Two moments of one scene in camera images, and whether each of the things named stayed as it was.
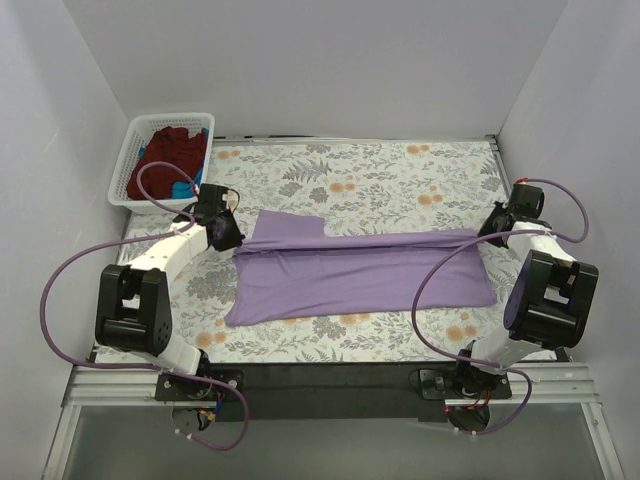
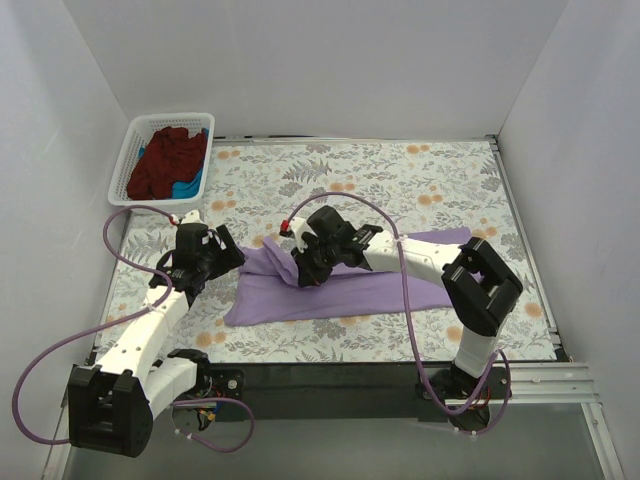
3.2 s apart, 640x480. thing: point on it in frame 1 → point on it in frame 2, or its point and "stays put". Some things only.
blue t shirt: [184, 190] stays put
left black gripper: [230, 235] → [220, 253]
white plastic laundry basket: [142, 131] stays put
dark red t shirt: [173, 146] stays put
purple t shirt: [291, 269] stays put
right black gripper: [491, 226] → [310, 265]
